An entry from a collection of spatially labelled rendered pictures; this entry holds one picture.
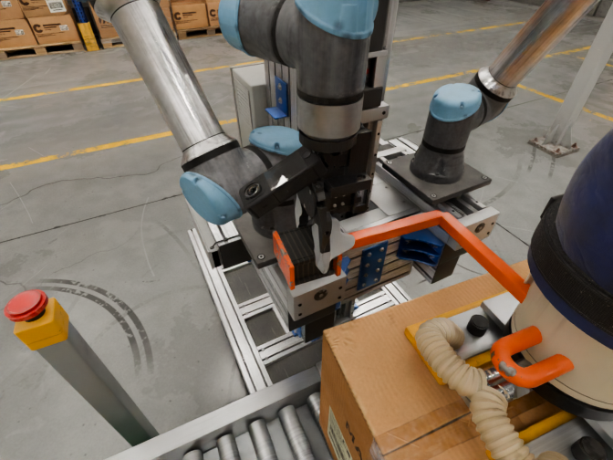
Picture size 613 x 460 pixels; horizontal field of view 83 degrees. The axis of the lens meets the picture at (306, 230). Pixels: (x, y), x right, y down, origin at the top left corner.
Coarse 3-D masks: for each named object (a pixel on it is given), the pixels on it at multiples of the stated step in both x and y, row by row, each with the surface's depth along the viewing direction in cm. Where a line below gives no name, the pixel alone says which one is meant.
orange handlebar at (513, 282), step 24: (432, 216) 60; (360, 240) 56; (456, 240) 58; (480, 240) 55; (480, 264) 54; (504, 264) 51; (528, 288) 48; (528, 336) 42; (504, 360) 40; (552, 360) 40; (528, 384) 39
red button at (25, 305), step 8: (16, 296) 68; (24, 296) 68; (32, 296) 68; (40, 296) 68; (8, 304) 66; (16, 304) 66; (24, 304) 66; (32, 304) 66; (40, 304) 67; (8, 312) 65; (16, 312) 65; (24, 312) 65; (32, 312) 66; (40, 312) 68; (16, 320) 65; (24, 320) 66; (32, 320) 68
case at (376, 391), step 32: (448, 288) 66; (480, 288) 66; (352, 320) 61; (384, 320) 60; (416, 320) 60; (352, 352) 56; (384, 352) 56; (416, 352) 56; (352, 384) 52; (384, 384) 52; (416, 384) 52; (320, 416) 81; (352, 416) 54; (384, 416) 49; (416, 416) 49; (448, 416) 49; (512, 416) 49; (544, 416) 48; (352, 448) 60; (384, 448) 46; (416, 448) 46; (448, 448) 46; (480, 448) 46
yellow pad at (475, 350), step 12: (480, 300) 61; (456, 312) 59; (468, 312) 59; (480, 312) 59; (420, 324) 58; (468, 324) 56; (480, 324) 54; (492, 324) 57; (408, 336) 57; (468, 336) 55; (480, 336) 55; (492, 336) 55; (468, 348) 54; (480, 348) 54; (468, 360) 53; (480, 360) 53; (432, 372) 53
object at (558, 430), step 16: (560, 416) 47; (576, 416) 47; (528, 432) 45; (544, 432) 45; (560, 432) 45; (576, 432) 45; (592, 432) 45; (544, 448) 43; (560, 448) 43; (576, 448) 42; (592, 448) 41; (608, 448) 43
